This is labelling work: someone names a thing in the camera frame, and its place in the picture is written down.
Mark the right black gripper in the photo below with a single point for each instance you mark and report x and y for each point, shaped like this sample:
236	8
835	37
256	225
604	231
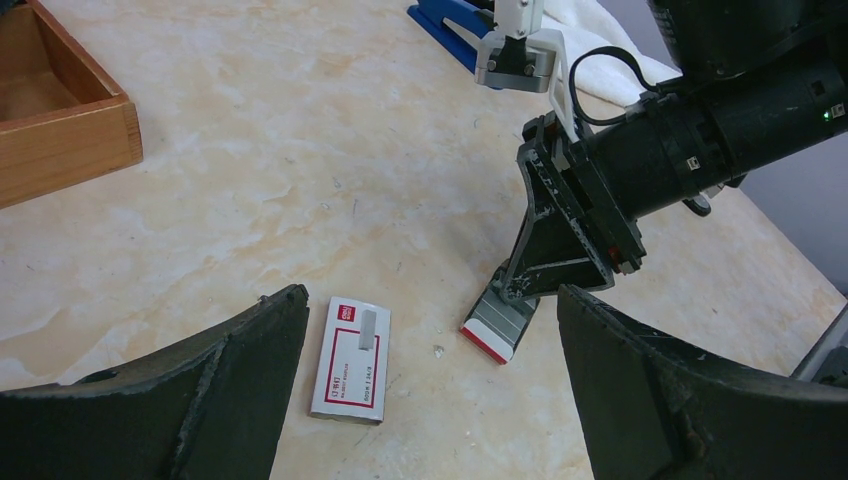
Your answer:
574	231

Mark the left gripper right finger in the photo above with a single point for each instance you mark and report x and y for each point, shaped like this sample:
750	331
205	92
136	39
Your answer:
652	406

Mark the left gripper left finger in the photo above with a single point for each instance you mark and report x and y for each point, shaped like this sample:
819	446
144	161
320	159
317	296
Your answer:
211	406

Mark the red white staple box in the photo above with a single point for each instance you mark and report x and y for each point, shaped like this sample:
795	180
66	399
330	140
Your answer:
351	377

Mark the blue stapler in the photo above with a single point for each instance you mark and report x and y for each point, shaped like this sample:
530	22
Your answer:
458	26

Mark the orange wooden divided tray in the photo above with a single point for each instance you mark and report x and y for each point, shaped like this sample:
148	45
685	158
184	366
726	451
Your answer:
64	119

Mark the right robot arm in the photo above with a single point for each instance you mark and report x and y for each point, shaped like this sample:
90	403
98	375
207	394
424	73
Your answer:
760	80

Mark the white towel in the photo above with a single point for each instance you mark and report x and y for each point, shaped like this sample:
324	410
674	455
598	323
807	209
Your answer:
586	25

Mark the aluminium frame rail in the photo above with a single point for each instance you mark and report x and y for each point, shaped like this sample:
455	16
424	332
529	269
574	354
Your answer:
826	362

